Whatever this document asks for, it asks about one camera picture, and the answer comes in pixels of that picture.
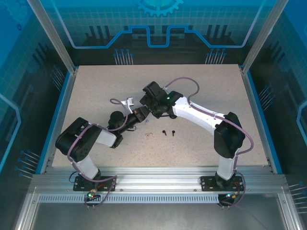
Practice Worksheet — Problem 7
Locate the aluminium blue side rail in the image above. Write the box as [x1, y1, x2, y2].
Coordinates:
[35, 68, 79, 175]
[239, 67, 284, 175]

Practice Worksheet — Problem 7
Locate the grey metal sheet panel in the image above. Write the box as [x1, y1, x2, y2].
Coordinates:
[30, 202, 288, 230]

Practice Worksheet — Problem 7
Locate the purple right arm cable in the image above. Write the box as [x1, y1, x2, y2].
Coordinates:
[165, 78, 255, 209]

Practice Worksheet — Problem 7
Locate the slotted grey cable duct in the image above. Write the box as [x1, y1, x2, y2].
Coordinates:
[37, 194, 223, 205]

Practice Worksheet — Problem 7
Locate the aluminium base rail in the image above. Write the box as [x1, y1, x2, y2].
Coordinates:
[31, 166, 287, 195]

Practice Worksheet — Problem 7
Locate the small connector board with LEDs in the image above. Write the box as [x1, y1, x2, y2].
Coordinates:
[219, 193, 240, 202]
[86, 190, 100, 201]

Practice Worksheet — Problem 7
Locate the aluminium frame post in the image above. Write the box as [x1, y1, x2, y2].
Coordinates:
[26, 0, 79, 74]
[240, 0, 290, 74]

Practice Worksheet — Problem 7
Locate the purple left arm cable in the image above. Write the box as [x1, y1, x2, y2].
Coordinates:
[67, 98, 129, 209]

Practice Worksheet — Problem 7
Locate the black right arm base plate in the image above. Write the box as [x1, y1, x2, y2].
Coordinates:
[200, 176, 246, 192]

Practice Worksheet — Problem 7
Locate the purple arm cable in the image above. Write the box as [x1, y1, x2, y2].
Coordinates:
[67, 98, 129, 209]
[165, 78, 255, 209]

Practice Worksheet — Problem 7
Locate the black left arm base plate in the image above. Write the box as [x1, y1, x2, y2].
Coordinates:
[73, 176, 118, 192]

